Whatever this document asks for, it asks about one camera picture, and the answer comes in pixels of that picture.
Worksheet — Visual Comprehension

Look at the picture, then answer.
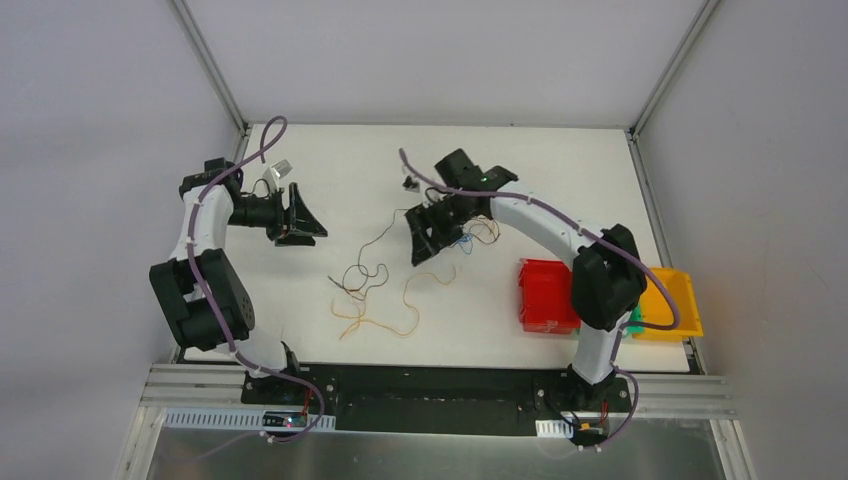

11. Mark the brown thin cable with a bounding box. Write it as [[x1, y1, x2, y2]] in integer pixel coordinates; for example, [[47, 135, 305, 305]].
[[460, 217, 501, 248]]

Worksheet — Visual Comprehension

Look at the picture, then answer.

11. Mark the yellow plastic bin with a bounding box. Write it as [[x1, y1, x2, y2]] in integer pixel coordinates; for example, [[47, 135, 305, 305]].
[[633, 267, 704, 342]]

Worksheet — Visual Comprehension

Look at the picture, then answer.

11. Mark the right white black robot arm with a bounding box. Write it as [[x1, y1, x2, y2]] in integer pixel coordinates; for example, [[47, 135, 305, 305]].
[[405, 149, 647, 410]]

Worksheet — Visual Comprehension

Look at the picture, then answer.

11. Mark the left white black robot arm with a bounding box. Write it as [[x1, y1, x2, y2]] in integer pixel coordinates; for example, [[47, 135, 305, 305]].
[[149, 158, 328, 405]]

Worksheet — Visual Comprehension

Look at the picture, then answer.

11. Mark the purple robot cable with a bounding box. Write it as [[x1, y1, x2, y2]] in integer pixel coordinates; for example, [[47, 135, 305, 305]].
[[398, 147, 682, 454], [165, 115, 327, 462]]

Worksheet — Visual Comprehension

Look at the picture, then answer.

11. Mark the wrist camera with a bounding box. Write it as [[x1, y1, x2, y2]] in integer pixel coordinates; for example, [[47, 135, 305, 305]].
[[263, 159, 292, 188], [402, 175, 420, 192]]

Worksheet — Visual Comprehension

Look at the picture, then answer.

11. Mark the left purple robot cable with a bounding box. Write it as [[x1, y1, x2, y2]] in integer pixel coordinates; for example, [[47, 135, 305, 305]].
[[165, 115, 327, 462]]

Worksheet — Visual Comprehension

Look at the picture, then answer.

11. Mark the orange thin cable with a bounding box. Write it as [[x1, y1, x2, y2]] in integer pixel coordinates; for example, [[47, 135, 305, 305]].
[[331, 264, 458, 342]]

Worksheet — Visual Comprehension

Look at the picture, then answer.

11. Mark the aluminium frame rail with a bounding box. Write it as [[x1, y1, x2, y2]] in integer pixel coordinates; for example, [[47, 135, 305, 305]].
[[141, 364, 738, 420]]

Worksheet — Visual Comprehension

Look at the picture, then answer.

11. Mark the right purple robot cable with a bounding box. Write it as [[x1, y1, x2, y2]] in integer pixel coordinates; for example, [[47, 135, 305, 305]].
[[398, 147, 682, 454]]

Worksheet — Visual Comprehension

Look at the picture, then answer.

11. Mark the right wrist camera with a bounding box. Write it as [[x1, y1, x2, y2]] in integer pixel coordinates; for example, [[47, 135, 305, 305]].
[[402, 175, 420, 192]]

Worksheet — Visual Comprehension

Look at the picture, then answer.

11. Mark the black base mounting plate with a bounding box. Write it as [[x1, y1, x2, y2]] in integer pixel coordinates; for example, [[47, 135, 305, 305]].
[[240, 364, 631, 437]]

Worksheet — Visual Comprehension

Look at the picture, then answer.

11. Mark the red plastic bin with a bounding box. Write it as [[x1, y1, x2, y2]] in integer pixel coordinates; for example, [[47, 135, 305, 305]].
[[518, 258, 581, 335]]

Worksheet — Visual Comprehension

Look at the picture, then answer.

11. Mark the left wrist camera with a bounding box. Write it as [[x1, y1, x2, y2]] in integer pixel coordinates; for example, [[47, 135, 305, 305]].
[[263, 159, 292, 188]]

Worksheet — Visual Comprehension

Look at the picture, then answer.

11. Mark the green plastic bin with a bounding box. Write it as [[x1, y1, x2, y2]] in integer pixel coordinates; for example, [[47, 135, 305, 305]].
[[624, 305, 644, 337]]

